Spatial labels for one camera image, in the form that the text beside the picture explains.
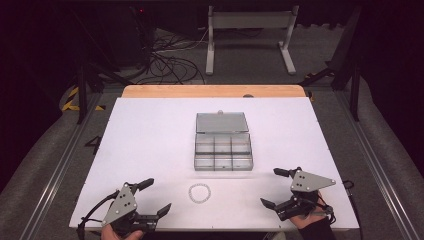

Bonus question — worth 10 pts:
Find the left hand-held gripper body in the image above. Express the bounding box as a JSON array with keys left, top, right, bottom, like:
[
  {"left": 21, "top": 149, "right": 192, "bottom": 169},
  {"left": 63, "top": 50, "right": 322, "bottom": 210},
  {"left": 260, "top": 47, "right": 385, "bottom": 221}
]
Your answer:
[{"left": 100, "top": 182, "right": 160, "bottom": 238}]

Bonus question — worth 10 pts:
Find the clear bead bracelet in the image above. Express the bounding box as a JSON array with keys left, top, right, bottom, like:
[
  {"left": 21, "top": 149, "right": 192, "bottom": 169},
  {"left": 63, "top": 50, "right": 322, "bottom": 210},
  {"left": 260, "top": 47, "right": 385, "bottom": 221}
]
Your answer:
[{"left": 188, "top": 182, "right": 212, "bottom": 205}]

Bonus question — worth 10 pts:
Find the aluminium floor rail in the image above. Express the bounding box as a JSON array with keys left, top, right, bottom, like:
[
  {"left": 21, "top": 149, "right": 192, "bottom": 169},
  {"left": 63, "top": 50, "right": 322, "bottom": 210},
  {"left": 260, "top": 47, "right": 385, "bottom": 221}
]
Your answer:
[
  {"left": 333, "top": 89, "right": 422, "bottom": 240},
  {"left": 19, "top": 92, "right": 105, "bottom": 240}
]

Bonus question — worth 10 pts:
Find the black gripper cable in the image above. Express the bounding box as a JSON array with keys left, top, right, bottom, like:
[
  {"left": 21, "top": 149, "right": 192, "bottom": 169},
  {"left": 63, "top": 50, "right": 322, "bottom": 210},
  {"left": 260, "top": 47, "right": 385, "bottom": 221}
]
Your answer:
[
  {"left": 76, "top": 189, "right": 121, "bottom": 240},
  {"left": 342, "top": 179, "right": 365, "bottom": 240}
]

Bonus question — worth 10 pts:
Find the clear plastic compartment box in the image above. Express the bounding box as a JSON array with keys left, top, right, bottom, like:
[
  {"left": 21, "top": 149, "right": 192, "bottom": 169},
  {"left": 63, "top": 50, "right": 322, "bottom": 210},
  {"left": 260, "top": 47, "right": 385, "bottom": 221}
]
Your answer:
[{"left": 193, "top": 109, "right": 254, "bottom": 172}]

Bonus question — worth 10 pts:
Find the person's right hand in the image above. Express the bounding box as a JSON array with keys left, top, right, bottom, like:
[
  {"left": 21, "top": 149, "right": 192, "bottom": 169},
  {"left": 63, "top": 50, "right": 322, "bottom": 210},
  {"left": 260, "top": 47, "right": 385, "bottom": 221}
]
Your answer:
[{"left": 288, "top": 191, "right": 331, "bottom": 231}]

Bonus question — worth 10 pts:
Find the tangle of black floor cables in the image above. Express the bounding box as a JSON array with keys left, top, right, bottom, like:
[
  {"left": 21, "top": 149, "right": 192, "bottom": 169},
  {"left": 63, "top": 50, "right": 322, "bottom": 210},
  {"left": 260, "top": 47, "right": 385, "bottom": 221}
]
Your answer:
[{"left": 132, "top": 27, "right": 208, "bottom": 86}]

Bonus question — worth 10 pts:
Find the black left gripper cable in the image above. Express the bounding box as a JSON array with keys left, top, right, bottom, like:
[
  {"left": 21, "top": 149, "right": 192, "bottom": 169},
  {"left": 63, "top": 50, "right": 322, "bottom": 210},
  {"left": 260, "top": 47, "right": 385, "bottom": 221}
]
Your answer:
[{"left": 76, "top": 189, "right": 121, "bottom": 240}]

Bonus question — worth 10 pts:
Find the black angled stand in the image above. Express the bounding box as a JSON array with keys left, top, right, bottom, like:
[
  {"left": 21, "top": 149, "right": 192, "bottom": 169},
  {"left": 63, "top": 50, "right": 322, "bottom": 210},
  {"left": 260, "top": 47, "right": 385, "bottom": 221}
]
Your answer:
[{"left": 297, "top": 5, "right": 364, "bottom": 123}]

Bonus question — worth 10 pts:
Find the person's left hand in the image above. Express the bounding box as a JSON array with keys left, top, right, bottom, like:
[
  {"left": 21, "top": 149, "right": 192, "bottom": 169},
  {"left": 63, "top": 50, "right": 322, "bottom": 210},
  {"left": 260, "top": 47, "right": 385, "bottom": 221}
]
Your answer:
[{"left": 100, "top": 223, "right": 145, "bottom": 240}]

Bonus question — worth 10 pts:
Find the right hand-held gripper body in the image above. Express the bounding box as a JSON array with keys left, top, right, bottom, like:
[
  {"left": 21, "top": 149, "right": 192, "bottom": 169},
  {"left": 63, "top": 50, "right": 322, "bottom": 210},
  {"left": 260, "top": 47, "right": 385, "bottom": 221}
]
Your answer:
[{"left": 275, "top": 167, "right": 337, "bottom": 222}]

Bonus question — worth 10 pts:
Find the white metal frame stand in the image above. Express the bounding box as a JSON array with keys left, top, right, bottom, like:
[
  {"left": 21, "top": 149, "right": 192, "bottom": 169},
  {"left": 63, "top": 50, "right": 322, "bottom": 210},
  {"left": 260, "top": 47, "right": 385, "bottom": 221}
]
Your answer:
[{"left": 204, "top": 4, "right": 300, "bottom": 76}]

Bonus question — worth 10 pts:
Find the black tripod stand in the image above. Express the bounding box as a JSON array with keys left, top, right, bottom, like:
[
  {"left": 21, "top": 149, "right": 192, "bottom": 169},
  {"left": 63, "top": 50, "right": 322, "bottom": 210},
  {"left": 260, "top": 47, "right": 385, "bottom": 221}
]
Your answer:
[{"left": 68, "top": 9, "right": 134, "bottom": 125}]

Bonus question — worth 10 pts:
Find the yellow black floor tape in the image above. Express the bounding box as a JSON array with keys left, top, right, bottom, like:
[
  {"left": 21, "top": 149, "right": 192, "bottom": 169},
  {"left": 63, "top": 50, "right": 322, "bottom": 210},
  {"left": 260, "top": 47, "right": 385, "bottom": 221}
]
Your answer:
[{"left": 61, "top": 85, "right": 108, "bottom": 113}]

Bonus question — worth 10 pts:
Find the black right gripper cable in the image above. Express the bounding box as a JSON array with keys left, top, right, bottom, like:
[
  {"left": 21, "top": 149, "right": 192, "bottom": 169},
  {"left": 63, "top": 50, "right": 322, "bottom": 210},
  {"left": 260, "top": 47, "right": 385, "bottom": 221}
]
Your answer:
[{"left": 342, "top": 179, "right": 365, "bottom": 240}]

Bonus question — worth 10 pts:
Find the wooden table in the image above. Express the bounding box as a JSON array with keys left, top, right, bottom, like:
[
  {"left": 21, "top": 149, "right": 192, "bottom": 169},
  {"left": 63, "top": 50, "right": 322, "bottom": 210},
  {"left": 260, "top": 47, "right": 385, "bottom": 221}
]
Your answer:
[{"left": 120, "top": 84, "right": 308, "bottom": 99}]

